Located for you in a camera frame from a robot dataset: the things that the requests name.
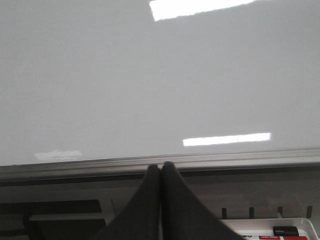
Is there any red capped marker in tray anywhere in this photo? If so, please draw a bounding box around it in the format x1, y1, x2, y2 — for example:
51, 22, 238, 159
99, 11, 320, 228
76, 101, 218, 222
258, 236, 308, 240

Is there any white plastic marker tray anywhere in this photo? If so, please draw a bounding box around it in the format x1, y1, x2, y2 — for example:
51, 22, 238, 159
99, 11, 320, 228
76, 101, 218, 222
222, 217, 320, 240

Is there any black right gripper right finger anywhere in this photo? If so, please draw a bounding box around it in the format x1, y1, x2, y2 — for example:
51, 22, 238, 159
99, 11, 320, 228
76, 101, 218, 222
161, 162, 242, 240

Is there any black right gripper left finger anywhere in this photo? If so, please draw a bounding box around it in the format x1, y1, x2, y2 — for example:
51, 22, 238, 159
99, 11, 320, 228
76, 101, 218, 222
91, 165, 160, 240

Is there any grey cabinet with dark panels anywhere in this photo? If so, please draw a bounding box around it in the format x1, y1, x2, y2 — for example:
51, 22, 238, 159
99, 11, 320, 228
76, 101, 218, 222
0, 165, 320, 240

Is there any white whiteboard with aluminium frame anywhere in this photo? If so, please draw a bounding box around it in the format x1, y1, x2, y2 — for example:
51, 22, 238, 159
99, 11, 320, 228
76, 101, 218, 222
0, 0, 320, 184

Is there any black capped marker in tray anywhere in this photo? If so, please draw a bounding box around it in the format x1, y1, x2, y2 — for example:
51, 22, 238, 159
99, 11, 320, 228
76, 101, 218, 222
273, 226, 300, 236

